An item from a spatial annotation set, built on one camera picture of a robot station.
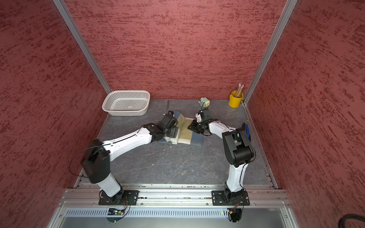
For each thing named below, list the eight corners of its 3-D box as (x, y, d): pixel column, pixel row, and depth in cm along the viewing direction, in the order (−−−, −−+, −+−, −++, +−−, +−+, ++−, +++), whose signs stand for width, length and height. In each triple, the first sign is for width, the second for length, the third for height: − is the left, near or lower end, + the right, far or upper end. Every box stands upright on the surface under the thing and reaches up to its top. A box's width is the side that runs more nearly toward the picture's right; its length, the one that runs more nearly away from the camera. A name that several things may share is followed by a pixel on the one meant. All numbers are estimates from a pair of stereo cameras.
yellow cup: (229, 107, 119) (232, 98, 111) (227, 99, 125) (230, 90, 117) (240, 107, 119) (245, 98, 111) (238, 99, 125) (241, 90, 117)
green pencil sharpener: (203, 108, 117) (203, 103, 112) (199, 102, 121) (199, 97, 116) (208, 106, 118) (210, 101, 114) (204, 101, 123) (205, 95, 118)
